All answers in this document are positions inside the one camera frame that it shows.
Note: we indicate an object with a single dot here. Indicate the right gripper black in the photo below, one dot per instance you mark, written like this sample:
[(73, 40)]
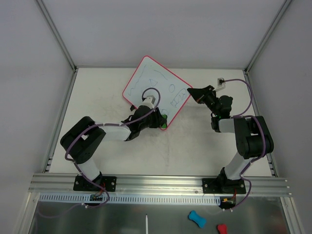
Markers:
[(206, 95)]

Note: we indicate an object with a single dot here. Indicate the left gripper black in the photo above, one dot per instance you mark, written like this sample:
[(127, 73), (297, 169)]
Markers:
[(158, 118)]

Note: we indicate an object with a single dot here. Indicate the green whiteboard eraser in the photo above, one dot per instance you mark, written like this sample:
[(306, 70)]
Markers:
[(163, 121)]

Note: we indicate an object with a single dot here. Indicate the pink framed whiteboard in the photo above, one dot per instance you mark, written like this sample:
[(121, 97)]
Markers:
[(152, 78)]

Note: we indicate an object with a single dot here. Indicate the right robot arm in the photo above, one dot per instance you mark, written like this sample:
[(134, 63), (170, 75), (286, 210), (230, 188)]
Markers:
[(252, 137)]

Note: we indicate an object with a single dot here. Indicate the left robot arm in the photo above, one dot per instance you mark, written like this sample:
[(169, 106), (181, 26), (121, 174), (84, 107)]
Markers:
[(83, 139)]

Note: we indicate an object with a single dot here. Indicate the white marker pen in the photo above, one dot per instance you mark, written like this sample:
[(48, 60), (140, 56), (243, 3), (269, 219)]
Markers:
[(146, 224)]

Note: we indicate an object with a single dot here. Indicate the blue eraser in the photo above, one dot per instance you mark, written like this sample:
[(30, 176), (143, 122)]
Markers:
[(197, 219)]

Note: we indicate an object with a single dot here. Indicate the red eraser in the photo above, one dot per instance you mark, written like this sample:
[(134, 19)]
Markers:
[(222, 229)]

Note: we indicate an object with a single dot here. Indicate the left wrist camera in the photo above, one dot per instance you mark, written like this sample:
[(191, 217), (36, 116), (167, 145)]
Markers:
[(149, 101)]

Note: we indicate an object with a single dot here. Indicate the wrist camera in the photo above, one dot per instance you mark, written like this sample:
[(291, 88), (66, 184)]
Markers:
[(220, 84), (149, 101)]

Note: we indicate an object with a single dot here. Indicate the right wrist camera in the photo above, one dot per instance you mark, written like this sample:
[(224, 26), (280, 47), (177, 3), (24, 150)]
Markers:
[(220, 84)]

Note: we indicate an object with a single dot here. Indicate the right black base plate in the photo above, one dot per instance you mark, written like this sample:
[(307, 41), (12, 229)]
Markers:
[(217, 186)]

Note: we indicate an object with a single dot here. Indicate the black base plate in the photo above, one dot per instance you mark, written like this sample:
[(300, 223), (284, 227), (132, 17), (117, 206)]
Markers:
[(107, 182), (217, 186)]

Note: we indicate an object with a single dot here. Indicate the right aluminium frame post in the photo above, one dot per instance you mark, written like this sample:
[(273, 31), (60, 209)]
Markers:
[(269, 32)]

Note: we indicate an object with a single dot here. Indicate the aluminium frame post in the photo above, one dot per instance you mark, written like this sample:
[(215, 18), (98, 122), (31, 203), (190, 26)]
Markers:
[(269, 32), (50, 22)]

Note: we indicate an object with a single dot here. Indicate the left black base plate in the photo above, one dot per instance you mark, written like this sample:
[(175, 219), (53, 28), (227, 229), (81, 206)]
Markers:
[(107, 182)]

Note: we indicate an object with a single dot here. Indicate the slotted white cable duct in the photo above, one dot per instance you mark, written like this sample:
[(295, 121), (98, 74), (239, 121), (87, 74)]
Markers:
[(130, 199)]

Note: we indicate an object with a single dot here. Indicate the aluminium mounting rail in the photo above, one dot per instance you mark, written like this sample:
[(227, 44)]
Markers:
[(158, 185)]

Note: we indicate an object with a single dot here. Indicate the left aluminium frame post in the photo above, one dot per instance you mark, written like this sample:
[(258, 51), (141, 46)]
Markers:
[(50, 22)]

